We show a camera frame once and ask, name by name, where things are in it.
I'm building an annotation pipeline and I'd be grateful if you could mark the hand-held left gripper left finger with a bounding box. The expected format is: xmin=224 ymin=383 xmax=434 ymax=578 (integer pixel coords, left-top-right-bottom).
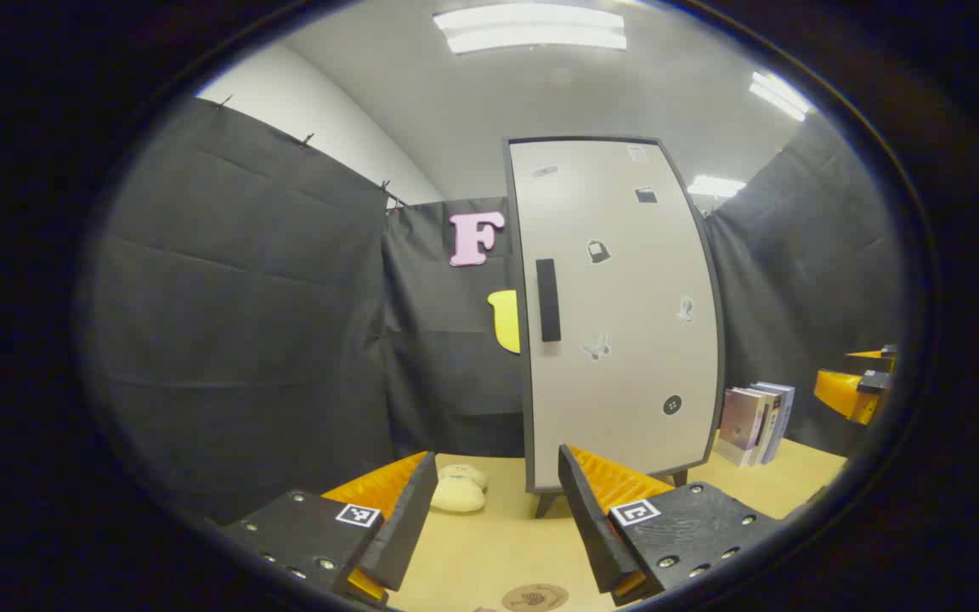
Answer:
xmin=222 ymin=450 xmax=440 ymax=608

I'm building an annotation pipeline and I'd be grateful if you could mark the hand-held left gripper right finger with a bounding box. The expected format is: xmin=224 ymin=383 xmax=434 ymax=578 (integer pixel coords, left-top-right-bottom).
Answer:
xmin=557 ymin=444 xmax=786 ymax=608

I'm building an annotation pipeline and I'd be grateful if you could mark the round brown coaster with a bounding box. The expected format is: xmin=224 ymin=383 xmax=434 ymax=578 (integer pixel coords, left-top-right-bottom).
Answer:
xmin=502 ymin=583 xmax=569 ymax=612

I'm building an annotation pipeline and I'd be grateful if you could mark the black door handle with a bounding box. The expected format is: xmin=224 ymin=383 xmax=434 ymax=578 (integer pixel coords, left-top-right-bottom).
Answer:
xmin=535 ymin=258 xmax=562 ymax=343

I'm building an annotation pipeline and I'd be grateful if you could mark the white cabinet door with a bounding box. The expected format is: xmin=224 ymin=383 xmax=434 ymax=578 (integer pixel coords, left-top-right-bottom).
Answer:
xmin=509 ymin=140 xmax=722 ymax=491

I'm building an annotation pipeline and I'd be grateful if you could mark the cream plush toy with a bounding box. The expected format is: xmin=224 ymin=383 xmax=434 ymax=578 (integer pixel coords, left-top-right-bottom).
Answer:
xmin=430 ymin=463 xmax=490 ymax=513

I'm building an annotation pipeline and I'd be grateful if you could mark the light blue book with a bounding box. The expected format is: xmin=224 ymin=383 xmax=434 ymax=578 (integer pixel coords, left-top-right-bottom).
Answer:
xmin=753 ymin=382 xmax=796 ymax=464

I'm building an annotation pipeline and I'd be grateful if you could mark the white book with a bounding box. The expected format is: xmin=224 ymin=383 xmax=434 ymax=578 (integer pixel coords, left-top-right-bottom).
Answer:
xmin=749 ymin=384 xmax=784 ymax=466

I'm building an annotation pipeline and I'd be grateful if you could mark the pale purple book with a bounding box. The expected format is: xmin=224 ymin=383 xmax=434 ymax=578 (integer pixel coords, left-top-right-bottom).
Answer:
xmin=717 ymin=388 xmax=767 ymax=467

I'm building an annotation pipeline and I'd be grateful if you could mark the ceiling light panel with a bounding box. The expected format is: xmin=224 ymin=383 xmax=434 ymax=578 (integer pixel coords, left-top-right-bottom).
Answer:
xmin=433 ymin=4 xmax=628 ymax=54
xmin=688 ymin=175 xmax=745 ymax=198
xmin=749 ymin=71 xmax=813 ymax=122

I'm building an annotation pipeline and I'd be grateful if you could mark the black backdrop cloth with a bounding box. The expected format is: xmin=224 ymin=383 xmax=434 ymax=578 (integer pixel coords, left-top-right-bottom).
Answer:
xmin=82 ymin=96 xmax=907 ymax=524

